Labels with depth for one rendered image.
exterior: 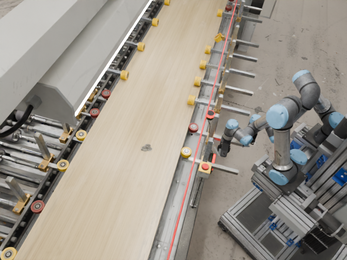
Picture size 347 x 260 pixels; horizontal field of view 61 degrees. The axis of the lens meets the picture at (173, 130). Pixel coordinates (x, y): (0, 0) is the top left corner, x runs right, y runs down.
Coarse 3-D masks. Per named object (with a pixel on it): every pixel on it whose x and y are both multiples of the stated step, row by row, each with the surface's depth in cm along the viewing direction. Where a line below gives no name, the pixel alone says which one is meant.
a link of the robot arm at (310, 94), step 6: (312, 84) 178; (306, 90) 179; (312, 90) 177; (318, 90) 177; (306, 96) 179; (312, 96) 177; (318, 96) 178; (306, 102) 179; (312, 102) 179; (306, 108) 181; (300, 114) 186; (294, 120) 191; (270, 126) 207; (270, 132) 205; (270, 138) 205
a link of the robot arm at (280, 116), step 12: (276, 108) 151; (288, 108) 151; (276, 120) 152; (288, 120) 151; (276, 132) 160; (288, 132) 158; (276, 144) 164; (288, 144) 163; (276, 156) 169; (288, 156) 167; (276, 168) 172; (288, 168) 169; (276, 180) 176; (288, 180) 173
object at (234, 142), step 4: (196, 132) 237; (200, 132) 237; (204, 132) 237; (204, 136) 238; (216, 136) 236; (220, 136) 236; (232, 140) 234; (236, 140) 235; (236, 144) 235; (240, 144) 234
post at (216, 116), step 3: (216, 114) 212; (216, 117) 211; (213, 120) 215; (216, 120) 214; (213, 123) 217; (216, 123) 216; (213, 126) 220; (210, 129) 223; (213, 129) 222; (210, 132) 225; (213, 132) 224; (210, 135) 228
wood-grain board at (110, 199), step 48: (192, 0) 363; (192, 48) 300; (144, 96) 251; (96, 144) 216; (144, 144) 220; (96, 192) 192; (144, 192) 195; (48, 240) 171; (96, 240) 173; (144, 240) 176
